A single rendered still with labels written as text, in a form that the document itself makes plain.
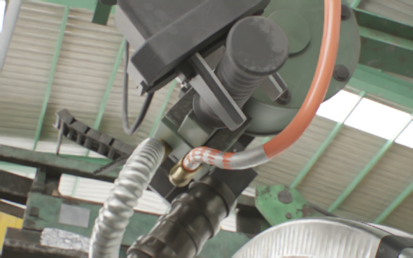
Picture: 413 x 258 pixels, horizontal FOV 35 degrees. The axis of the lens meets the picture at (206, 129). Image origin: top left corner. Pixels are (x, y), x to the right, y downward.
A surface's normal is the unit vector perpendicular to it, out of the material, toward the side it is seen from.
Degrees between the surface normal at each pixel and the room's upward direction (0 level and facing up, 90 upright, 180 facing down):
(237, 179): 115
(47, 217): 90
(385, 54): 180
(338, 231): 89
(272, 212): 90
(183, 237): 105
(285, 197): 90
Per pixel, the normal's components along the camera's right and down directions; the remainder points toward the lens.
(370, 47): 0.00, 0.75
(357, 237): -0.93, -0.25
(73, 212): 0.33, -0.62
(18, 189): 0.54, -0.55
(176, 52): 0.19, -0.26
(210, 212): 0.57, -0.20
